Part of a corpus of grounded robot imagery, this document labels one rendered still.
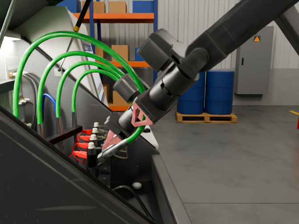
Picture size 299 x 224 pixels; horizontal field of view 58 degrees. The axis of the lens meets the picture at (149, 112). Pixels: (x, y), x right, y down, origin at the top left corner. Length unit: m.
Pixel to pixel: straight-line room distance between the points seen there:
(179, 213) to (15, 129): 0.49
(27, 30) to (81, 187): 0.81
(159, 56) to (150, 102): 0.11
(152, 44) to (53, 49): 0.66
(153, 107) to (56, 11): 0.69
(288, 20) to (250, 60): 6.47
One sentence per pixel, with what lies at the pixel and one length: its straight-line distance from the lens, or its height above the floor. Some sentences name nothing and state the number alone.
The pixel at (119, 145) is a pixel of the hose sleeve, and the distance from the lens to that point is 0.67.
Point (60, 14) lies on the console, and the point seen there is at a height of 1.52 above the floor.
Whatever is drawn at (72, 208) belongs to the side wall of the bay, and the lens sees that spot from 0.48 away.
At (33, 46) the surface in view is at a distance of 0.75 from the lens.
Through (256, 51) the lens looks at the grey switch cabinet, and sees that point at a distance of 7.43.
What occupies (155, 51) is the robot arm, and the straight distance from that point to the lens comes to 0.52.
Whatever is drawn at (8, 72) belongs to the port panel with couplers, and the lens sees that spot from 1.02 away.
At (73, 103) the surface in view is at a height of 1.19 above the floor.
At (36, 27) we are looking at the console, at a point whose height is 1.47.
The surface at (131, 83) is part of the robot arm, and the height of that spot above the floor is 1.29.
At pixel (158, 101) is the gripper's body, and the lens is 0.56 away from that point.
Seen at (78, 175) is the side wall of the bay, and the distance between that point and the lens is 0.46.
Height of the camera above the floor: 1.37
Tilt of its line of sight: 12 degrees down
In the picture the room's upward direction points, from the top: straight up
